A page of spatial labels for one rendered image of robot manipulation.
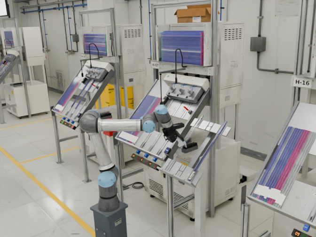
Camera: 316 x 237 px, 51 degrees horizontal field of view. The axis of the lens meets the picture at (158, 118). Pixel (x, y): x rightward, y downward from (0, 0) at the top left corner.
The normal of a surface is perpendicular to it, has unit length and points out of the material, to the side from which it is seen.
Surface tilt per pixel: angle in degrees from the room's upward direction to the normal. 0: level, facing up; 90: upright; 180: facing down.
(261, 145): 90
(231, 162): 90
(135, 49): 90
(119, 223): 90
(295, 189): 44
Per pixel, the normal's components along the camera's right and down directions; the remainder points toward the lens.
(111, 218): 0.76, 0.16
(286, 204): -0.56, -0.54
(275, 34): -0.77, 0.20
